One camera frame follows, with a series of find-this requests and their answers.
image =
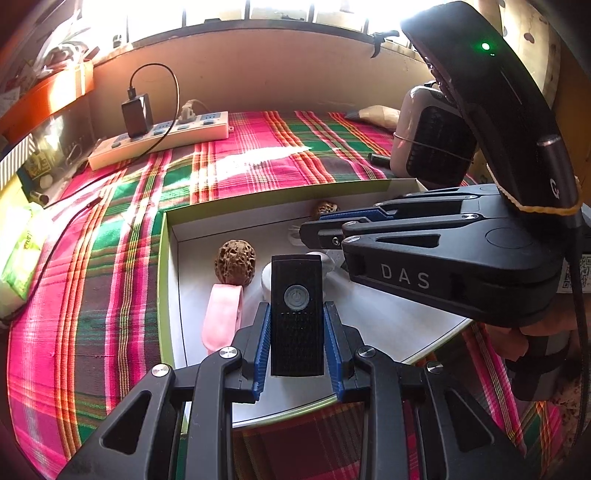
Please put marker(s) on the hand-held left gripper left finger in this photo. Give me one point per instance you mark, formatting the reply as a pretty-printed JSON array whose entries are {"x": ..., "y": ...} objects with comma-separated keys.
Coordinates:
[{"x": 262, "y": 350}]

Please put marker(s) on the black charger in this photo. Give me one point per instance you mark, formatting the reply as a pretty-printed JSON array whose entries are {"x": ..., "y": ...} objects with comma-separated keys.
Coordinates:
[{"x": 137, "y": 115}]

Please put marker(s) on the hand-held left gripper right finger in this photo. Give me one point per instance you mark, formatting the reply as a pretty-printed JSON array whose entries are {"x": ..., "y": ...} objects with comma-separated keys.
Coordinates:
[{"x": 333, "y": 350}]

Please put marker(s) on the white plastic bag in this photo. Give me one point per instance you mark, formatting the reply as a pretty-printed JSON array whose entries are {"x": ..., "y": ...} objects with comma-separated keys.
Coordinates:
[{"x": 64, "y": 50}]

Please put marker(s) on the person's right hand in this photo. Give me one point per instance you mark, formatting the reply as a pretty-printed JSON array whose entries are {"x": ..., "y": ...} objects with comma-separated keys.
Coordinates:
[{"x": 505, "y": 344}]

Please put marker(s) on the plaid blanket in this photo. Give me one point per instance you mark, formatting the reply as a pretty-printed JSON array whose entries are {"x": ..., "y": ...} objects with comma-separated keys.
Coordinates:
[{"x": 92, "y": 277}]

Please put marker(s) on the black remote control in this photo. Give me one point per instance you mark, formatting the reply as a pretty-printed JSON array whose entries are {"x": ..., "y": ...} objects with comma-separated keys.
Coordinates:
[{"x": 295, "y": 323}]

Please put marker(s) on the small black block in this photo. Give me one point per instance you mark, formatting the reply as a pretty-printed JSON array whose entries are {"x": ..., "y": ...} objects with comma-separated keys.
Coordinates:
[{"x": 381, "y": 160}]

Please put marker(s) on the orange box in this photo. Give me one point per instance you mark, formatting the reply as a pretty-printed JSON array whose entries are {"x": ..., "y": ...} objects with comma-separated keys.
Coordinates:
[{"x": 46, "y": 92}]

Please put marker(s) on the green tissue pack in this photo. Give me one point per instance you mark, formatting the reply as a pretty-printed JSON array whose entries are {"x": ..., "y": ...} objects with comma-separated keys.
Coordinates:
[{"x": 23, "y": 258}]

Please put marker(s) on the white power strip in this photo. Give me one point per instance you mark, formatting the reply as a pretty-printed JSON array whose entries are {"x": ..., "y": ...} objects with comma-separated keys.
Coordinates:
[{"x": 120, "y": 152}]

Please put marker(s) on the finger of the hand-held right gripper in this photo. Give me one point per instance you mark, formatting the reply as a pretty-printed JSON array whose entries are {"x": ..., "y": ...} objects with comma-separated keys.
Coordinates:
[
  {"x": 323, "y": 233},
  {"x": 360, "y": 214}
]

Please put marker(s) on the beige pouch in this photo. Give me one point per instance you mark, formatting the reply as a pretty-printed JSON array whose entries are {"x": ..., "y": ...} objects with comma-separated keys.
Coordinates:
[{"x": 376, "y": 116}]

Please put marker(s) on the white power plug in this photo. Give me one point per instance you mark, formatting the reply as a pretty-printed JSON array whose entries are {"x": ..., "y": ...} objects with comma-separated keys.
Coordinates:
[{"x": 188, "y": 110}]

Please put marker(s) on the grey portable heater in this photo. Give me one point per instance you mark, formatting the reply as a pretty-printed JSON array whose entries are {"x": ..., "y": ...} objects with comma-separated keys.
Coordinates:
[{"x": 434, "y": 147}]

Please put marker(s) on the black window hook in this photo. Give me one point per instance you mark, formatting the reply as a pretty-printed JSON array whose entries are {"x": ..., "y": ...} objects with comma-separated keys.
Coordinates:
[{"x": 381, "y": 41}]

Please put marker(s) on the green box with striped side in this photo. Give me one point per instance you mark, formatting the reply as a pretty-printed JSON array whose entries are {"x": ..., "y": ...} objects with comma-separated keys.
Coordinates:
[{"x": 18, "y": 159}]

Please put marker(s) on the green and white cardboard box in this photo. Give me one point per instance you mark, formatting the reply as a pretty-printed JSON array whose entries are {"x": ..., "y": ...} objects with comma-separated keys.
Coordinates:
[{"x": 194, "y": 286}]

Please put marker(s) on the pitted brown walnut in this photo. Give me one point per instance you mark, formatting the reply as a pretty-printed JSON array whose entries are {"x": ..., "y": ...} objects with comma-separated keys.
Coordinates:
[{"x": 236, "y": 264}]

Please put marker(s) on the white round gadget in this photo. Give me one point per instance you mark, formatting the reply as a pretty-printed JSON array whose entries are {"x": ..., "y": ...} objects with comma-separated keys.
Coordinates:
[{"x": 266, "y": 279}]

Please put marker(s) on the wrinkled brown walnut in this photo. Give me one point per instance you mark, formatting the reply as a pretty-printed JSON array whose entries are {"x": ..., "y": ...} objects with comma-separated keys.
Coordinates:
[{"x": 324, "y": 210}]

